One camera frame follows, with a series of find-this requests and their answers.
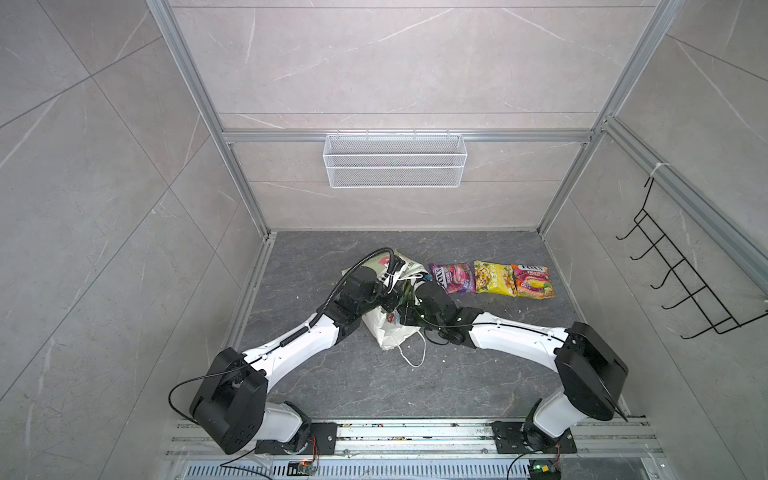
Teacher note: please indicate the Fox's fruits candy packet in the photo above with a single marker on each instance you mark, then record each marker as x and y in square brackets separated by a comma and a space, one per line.
[533, 282]

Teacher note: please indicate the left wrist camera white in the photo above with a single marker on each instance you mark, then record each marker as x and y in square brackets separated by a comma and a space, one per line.
[393, 271]

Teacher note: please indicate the purple Fox's berries packet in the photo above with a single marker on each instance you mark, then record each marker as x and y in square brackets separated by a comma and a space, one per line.
[454, 278]

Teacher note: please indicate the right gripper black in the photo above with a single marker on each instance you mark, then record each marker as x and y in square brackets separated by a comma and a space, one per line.
[407, 316]

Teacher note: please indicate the white paper gift bag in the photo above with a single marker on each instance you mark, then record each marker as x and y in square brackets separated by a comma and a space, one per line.
[385, 326]

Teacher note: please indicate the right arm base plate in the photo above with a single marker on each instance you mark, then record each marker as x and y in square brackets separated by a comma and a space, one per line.
[518, 438]

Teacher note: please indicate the white wire mesh basket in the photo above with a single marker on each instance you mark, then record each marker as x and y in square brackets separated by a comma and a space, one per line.
[413, 160]

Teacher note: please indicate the yellow green snack packet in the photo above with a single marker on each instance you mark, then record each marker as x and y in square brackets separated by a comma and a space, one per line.
[495, 278]

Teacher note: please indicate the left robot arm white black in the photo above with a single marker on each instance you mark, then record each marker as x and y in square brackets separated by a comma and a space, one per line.
[231, 401]

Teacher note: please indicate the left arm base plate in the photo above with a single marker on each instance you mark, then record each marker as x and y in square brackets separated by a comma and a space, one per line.
[317, 438]

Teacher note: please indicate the black wire hook rack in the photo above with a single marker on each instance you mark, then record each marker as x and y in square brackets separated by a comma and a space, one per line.
[717, 316]

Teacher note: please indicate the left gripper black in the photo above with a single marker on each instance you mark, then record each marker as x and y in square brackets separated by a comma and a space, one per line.
[393, 297]

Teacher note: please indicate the aluminium rail frame front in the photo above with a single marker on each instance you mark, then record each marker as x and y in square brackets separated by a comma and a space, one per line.
[437, 448]

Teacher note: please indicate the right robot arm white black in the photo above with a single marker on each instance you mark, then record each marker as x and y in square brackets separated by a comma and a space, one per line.
[591, 374]

